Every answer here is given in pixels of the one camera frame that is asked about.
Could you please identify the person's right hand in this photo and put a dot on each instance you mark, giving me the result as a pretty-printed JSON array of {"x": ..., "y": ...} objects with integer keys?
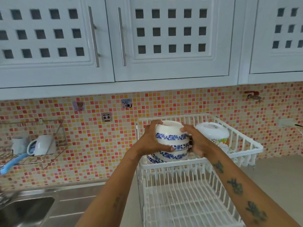
[{"x": 203, "y": 146}]

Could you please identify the white two-tier dish rack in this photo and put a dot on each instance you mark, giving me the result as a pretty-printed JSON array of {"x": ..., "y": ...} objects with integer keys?
[{"x": 180, "y": 200}]

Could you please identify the person's left hand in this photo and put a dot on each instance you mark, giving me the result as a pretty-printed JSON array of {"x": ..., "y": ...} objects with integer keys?
[{"x": 148, "y": 141}]

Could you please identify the person's left thumb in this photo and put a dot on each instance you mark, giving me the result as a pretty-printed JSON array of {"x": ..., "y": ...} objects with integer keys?
[{"x": 164, "y": 148}]

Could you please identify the bear print wall hook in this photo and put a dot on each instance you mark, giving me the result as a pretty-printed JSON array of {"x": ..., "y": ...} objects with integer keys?
[{"x": 79, "y": 106}]

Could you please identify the person's right forearm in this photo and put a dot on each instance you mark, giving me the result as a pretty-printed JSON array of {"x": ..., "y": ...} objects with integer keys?
[{"x": 241, "y": 189}]

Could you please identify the white wall cabinet frame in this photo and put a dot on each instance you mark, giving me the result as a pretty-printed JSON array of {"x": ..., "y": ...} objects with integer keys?
[{"x": 142, "y": 88}]

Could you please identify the white wall socket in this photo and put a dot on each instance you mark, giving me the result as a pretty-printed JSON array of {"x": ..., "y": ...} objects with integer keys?
[{"x": 286, "y": 122}]

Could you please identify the person's right thumb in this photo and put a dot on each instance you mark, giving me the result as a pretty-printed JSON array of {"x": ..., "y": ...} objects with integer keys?
[{"x": 193, "y": 146}]

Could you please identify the white lattice cabinet door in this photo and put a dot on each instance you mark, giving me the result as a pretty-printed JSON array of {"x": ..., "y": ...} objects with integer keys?
[
  {"x": 279, "y": 33},
  {"x": 47, "y": 33},
  {"x": 170, "y": 33}
]

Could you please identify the white plastic cup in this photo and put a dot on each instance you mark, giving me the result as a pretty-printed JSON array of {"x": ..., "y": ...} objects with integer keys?
[{"x": 20, "y": 146}]

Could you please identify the stainless steel sink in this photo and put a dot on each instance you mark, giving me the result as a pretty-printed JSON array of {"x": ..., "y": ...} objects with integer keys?
[{"x": 47, "y": 205}]

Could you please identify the white mug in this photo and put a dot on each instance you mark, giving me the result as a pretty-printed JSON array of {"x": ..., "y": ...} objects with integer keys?
[{"x": 43, "y": 145}]

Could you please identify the white bowl blue floral band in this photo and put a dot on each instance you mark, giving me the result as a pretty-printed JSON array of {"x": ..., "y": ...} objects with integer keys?
[
  {"x": 182, "y": 146},
  {"x": 176, "y": 156},
  {"x": 153, "y": 160},
  {"x": 170, "y": 131}
]

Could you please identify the white container with cartoon print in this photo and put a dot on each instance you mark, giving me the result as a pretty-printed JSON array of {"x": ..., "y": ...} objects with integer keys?
[{"x": 213, "y": 132}]

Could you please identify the person's left forearm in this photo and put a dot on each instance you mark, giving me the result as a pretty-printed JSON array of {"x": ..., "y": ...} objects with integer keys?
[{"x": 111, "y": 193}]

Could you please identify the chrome sink faucet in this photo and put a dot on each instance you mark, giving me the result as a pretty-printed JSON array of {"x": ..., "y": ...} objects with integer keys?
[{"x": 7, "y": 198}]

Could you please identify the cat print wall hook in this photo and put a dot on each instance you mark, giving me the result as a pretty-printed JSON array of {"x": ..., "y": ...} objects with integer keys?
[{"x": 126, "y": 103}]

